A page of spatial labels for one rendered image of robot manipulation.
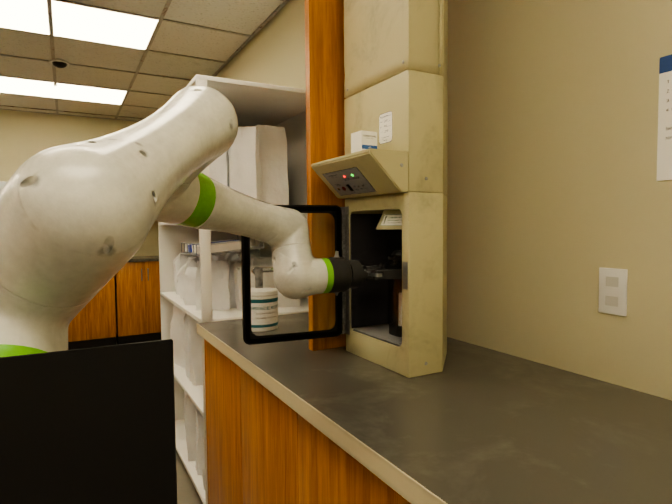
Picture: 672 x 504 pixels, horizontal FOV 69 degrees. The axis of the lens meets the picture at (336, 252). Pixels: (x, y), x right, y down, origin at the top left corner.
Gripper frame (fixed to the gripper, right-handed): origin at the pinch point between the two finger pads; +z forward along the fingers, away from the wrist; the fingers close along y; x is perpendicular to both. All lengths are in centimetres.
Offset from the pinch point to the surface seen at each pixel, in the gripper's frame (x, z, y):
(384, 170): -26.2, -17.1, -13.7
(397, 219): -14.6, -6.5, -4.3
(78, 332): 101, -77, 487
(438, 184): -23.4, -0.5, -13.9
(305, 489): 50, -37, -9
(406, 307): 7.8, -9.8, -13.0
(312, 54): -65, -18, 23
